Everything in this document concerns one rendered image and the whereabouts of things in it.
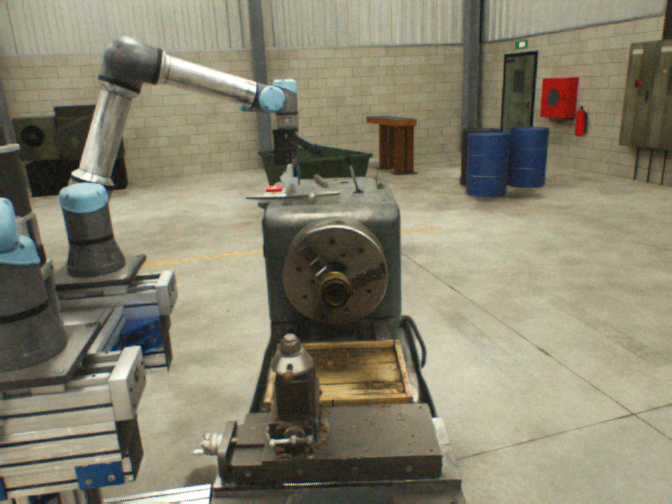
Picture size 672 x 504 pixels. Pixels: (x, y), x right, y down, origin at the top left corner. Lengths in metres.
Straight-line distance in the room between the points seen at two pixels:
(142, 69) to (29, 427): 0.89
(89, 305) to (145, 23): 10.07
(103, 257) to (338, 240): 0.65
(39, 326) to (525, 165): 7.92
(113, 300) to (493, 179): 6.75
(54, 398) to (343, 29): 11.25
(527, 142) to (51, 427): 7.91
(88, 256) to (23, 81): 10.16
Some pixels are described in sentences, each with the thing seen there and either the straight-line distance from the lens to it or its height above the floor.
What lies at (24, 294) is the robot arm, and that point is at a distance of 1.09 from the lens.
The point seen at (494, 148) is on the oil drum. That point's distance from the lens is 7.77.
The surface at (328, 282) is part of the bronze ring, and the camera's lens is 1.42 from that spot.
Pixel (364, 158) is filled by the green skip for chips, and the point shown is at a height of 0.80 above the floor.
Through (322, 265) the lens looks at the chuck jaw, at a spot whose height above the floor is 1.14.
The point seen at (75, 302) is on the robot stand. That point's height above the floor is 1.09.
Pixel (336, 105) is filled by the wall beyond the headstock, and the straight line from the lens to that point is 11.84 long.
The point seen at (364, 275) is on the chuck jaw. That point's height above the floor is 1.10.
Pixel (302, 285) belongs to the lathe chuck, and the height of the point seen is 1.06.
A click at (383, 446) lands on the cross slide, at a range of 1.05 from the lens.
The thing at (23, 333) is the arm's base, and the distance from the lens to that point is 1.10.
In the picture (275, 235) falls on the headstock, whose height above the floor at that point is 1.17.
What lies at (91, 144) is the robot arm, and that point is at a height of 1.49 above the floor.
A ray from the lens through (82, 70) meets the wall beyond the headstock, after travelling 11.45.
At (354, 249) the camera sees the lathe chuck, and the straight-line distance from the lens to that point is 1.52.
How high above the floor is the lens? 1.62
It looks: 18 degrees down
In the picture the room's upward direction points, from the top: 3 degrees counter-clockwise
